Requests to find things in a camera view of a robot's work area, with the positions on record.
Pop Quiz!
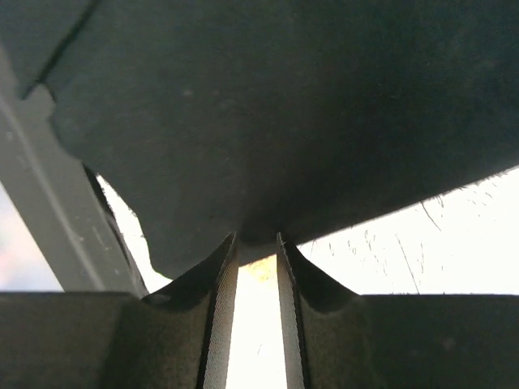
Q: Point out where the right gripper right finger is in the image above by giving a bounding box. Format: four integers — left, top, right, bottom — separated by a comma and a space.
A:
277, 236, 518, 388

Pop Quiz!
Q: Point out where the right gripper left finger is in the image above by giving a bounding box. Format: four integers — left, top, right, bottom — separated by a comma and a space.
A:
1, 234, 238, 388

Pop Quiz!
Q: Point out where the black t shirt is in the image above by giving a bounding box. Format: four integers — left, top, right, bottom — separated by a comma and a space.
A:
1, 1, 518, 278

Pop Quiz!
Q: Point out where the floral table mat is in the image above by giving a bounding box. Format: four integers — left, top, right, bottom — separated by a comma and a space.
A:
97, 168, 519, 389

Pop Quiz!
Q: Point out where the aluminium frame rail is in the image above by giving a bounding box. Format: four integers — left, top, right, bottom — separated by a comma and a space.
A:
1, 53, 148, 297

